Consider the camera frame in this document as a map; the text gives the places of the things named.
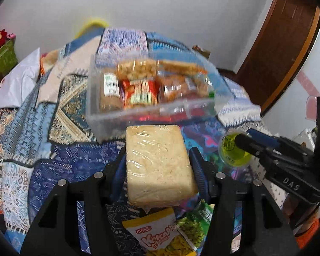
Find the cardboard box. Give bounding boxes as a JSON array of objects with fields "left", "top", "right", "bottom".
[{"left": 192, "top": 45, "right": 212, "bottom": 60}]

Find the clear plastic container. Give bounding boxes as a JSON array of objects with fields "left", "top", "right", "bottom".
[{"left": 85, "top": 52, "right": 231, "bottom": 143}]

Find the green storage box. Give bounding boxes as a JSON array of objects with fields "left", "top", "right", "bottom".
[{"left": 0, "top": 39, "right": 19, "bottom": 86}]

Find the white pillow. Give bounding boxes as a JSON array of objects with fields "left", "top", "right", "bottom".
[{"left": 0, "top": 47, "right": 42, "bottom": 110}]

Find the wooden door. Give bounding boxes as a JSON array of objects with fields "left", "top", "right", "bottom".
[{"left": 236, "top": 0, "right": 320, "bottom": 116}]

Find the orange snack bag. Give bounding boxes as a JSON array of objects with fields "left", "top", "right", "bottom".
[{"left": 117, "top": 60, "right": 158, "bottom": 81}]

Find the red snack packet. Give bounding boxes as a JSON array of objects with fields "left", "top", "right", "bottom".
[{"left": 121, "top": 79, "right": 159, "bottom": 110}]

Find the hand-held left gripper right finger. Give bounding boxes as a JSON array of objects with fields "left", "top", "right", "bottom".
[{"left": 189, "top": 147, "right": 301, "bottom": 256}]

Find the orange snack bar clear wrapper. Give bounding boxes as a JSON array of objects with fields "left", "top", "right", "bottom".
[{"left": 157, "top": 60, "right": 209, "bottom": 77}]

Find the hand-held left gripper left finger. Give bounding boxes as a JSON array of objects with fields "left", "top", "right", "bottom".
[{"left": 20, "top": 145, "right": 128, "bottom": 256}]

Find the patchwork blanket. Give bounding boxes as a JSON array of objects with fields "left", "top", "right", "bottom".
[{"left": 0, "top": 27, "right": 286, "bottom": 256}]

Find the yellow snack packet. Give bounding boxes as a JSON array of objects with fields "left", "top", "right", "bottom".
[{"left": 122, "top": 207, "right": 198, "bottom": 256}]

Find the rice cracker block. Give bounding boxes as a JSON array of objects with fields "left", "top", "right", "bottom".
[{"left": 125, "top": 124, "right": 199, "bottom": 208}]

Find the red plush toy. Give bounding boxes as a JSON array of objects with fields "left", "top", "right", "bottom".
[{"left": 0, "top": 24, "right": 16, "bottom": 49}]

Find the brown snack bag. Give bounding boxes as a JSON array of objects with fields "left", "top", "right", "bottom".
[{"left": 157, "top": 75, "right": 212, "bottom": 103}]

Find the green pea snack packet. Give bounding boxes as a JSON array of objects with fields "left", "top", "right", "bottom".
[{"left": 176, "top": 199, "right": 215, "bottom": 249}]

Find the brown sausage green label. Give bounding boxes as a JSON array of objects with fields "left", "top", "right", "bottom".
[{"left": 100, "top": 69, "right": 123, "bottom": 112}]

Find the person's right forearm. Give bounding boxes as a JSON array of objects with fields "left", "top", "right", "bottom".
[{"left": 283, "top": 192, "right": 320, "bottom": 238}]

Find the yellow foam ring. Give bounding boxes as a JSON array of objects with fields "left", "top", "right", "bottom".
[{"left": 75, "top": 19, "right": 110, "bottom": 39}]

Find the green jelly cup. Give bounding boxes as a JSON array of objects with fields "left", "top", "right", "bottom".
[{"left": 218, "top": 128, "right": 253, "bottom": 167}]

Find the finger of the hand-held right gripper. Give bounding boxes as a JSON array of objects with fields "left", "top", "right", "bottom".
[
  {"left": 246, "top": 128, "right": 314, "bottom": 157},
  {"left": 234, "top": 133, "right": 310, "bottom": 172}
]

